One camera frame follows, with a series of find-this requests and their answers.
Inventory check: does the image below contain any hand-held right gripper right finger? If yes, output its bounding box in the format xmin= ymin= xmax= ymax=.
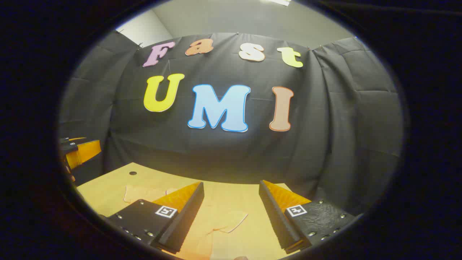
xmin=258 ymin=180 xmax=358 ymax=254

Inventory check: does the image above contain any orange polo T-shirt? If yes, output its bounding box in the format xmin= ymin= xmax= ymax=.
xmin=123 ymin=184 xmax=253 ymax=260

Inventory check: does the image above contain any black backdrop cloth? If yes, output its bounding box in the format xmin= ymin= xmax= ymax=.
xmin=58 ymin=32 xmax=404 ymax=217

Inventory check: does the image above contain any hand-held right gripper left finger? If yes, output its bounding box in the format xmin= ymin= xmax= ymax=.
xmin=107 ymin=182 xmax=205 ymax=254

